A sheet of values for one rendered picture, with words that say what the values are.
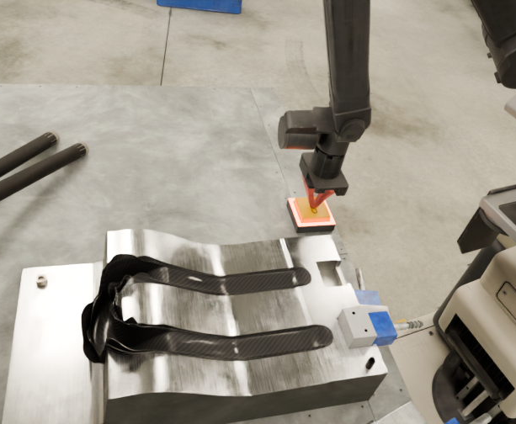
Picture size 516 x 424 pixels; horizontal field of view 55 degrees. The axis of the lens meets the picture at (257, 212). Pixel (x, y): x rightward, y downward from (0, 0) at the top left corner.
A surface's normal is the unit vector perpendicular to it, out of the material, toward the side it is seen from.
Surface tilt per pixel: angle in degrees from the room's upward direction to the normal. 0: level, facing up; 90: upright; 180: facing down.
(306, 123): 20
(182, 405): 90
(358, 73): 107
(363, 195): 0
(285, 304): 2
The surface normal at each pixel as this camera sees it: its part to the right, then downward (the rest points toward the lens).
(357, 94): 0.09, 0.78
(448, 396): 0.15, -0.70
